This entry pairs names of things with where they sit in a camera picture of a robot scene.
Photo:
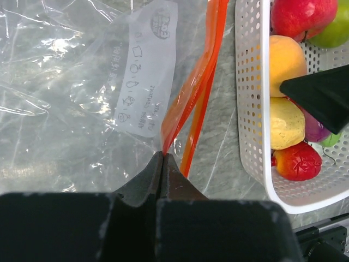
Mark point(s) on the red apple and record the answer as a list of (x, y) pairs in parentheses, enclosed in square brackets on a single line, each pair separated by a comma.
[(301, 20)]

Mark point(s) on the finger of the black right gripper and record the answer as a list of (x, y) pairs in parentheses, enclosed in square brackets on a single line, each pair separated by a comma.
[(324, 95)]

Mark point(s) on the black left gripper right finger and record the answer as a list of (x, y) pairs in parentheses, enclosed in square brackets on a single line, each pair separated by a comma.
[(174, 185)]

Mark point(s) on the orange peach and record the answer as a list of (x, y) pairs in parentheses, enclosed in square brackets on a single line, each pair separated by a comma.
[(286, 61)]

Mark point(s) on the dark red wrinkled fruit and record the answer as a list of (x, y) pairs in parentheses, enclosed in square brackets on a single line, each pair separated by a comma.
[(300, 162)]

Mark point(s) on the clear zip top bag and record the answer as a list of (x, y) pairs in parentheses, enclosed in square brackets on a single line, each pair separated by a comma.
[(89, 93)]

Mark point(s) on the purple onion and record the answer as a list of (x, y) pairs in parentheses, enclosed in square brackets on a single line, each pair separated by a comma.
[(314, 130)]

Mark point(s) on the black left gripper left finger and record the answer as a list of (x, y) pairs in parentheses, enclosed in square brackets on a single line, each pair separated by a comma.
[(136, 191)]

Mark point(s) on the green bitter gourd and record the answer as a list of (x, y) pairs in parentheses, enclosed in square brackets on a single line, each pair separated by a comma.
[(330, 141)]

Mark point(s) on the green pear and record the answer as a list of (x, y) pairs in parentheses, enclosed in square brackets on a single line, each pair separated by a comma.
[(336, 33)]

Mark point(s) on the white perforated plastic basket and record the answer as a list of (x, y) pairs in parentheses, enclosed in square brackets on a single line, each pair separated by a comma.
[(252, 31)]

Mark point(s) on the yellow pear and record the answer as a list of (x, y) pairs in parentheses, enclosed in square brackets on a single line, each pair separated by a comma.
[(287, 124)]

